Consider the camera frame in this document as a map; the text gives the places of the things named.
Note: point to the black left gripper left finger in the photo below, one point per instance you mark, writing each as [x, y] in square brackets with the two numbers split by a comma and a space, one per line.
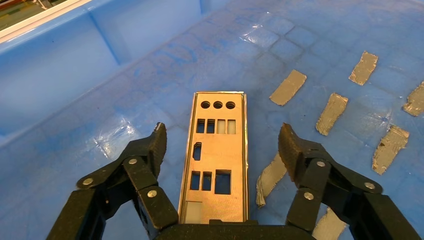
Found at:
[139, 172]

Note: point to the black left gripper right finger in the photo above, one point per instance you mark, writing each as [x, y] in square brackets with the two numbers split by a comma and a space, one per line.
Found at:
[314, 172]

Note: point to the metal io shield plate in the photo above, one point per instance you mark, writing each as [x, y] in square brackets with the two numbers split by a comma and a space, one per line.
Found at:
[218, 155]

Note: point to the blue plastic tray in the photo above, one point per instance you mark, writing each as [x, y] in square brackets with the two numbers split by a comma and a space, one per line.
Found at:
[132, 82]

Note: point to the grey tape strip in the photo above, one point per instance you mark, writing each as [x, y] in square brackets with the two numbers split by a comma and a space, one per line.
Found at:
[332, 114]
[390, 149]
[268, 182]
[363, 68]
[414, 99]
[331, 227]
[288, 87]

